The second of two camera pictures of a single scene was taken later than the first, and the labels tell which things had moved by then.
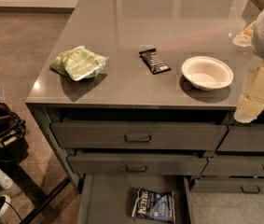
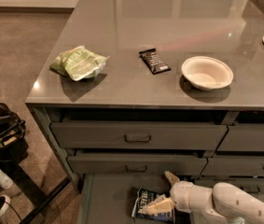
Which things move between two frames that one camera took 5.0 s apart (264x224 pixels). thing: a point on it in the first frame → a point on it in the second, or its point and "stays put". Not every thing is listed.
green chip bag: x=78 y=63 stays put
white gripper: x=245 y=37 → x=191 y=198
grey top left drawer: x=132 y=136 stays put
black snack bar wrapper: x=154 y=61 stays put
